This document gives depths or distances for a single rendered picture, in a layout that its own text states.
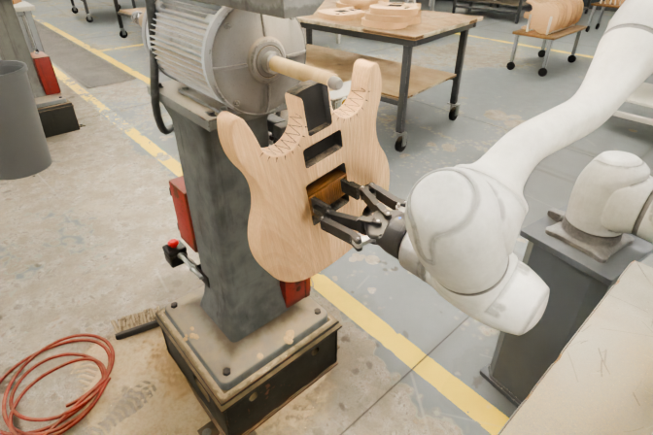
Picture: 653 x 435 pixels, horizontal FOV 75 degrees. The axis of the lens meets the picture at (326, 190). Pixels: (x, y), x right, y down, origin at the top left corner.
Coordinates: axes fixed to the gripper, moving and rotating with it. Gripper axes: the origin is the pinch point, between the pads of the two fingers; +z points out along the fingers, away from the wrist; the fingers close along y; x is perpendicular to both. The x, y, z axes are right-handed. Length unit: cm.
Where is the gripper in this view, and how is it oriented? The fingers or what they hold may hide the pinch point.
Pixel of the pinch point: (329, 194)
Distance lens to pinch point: 83.3
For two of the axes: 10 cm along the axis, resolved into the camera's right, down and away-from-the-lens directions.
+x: -1.3, -7.9, -5.9
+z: -6.6, -3.8, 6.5
